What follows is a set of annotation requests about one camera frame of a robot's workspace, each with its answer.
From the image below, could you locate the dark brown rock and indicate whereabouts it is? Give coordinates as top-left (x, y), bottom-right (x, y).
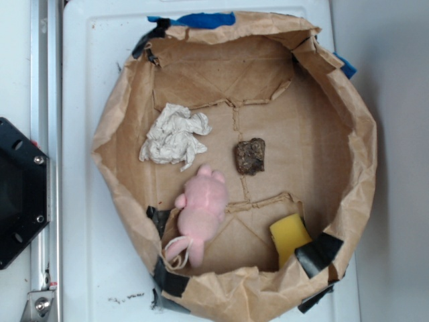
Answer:
top-left (235, 138), bottom-right (265, 176)

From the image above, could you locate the pink plush toy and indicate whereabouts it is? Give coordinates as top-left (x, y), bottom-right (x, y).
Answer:
top-left (164, 164), bottom-right (229, 268)

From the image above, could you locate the crumpled white paper towel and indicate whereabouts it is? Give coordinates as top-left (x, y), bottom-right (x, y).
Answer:
top-left (139, 103), bottom-right (212, 172)

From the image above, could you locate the brown paper bag bin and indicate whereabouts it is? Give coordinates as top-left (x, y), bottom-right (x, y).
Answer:
top-left (92, 12), bottom-right (377, 321)

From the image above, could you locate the yellow sponge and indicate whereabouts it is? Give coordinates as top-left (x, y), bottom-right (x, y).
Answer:
top-left (269, 213), bottom-right (312, 268)

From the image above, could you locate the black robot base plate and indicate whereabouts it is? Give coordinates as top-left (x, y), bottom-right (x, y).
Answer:
top-left (0, 117), bottom-right (48, 270)

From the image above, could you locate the aluminium extrusion rail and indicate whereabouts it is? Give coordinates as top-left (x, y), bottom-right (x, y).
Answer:
top-left (30, 1), bottom-right (64, 321)

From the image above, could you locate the metal corner bracket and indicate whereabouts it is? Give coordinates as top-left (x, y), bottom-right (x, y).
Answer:
top-left (20, 290), bottom-right (55, 322)

